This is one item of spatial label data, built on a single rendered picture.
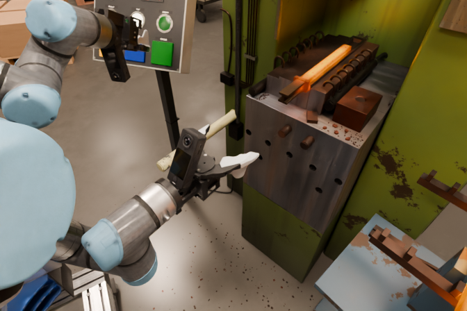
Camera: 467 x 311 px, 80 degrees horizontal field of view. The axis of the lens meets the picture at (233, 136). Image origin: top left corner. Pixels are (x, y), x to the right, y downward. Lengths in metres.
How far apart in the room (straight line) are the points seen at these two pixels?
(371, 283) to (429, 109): 0.48
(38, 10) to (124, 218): 0.39
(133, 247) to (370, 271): 0.59
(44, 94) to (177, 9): 0.57
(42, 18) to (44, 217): 0.42
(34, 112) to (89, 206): 1.41
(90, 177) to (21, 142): 1.83
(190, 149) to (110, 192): 1.44
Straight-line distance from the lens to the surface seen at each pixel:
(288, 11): 1.04
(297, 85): 0.81
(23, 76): 0.57
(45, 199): 0.27
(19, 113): 0.56
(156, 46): 1.00
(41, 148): 0.26
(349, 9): 1.26
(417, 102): 0.92
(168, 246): 1.63
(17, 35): 3.52
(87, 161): 2.19
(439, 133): 0.96
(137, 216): 0.52
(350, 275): 0.84
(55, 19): 0.61
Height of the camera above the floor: 1.43
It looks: 42 degrees down
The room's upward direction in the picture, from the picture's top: straight up
